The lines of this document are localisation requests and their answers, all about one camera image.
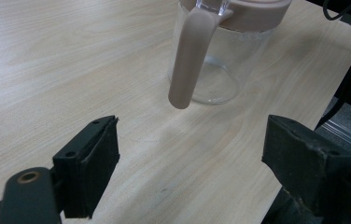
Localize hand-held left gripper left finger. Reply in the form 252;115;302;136
51;115;121;219

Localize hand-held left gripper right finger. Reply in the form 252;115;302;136
260;114;351;219

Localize glass jug with beige handle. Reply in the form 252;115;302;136
167;0;293;110

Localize aluminium floor rail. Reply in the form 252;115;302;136
315;96;351;162

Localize black floor cables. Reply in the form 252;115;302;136
322;0;351;26

